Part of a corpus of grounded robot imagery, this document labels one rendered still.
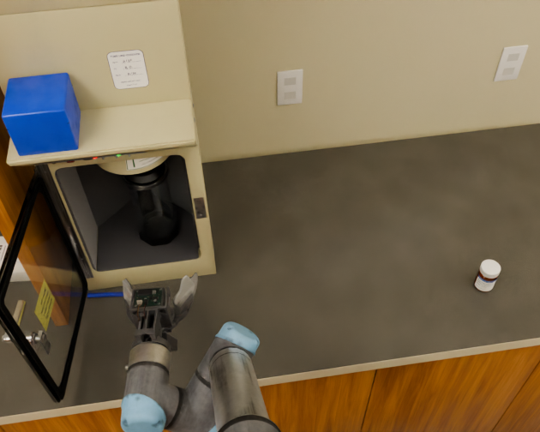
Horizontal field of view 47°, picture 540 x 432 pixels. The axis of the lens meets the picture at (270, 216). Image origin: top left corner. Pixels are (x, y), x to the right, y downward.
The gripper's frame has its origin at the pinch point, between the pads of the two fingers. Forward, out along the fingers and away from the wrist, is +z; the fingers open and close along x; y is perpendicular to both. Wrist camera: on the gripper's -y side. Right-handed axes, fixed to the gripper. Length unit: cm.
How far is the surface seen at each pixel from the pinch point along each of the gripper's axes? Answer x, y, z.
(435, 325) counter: -60, -26, 1
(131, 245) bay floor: 11.6, -11.1, 21.5
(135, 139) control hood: -2.4, 35.4, 0.8
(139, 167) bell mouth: 2.0, 19.0, 13.8
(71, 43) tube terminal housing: 5, 51, 8
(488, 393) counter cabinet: -79, -64, 3
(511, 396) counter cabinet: -87, -69, 5
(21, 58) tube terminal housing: 14, 49, 7
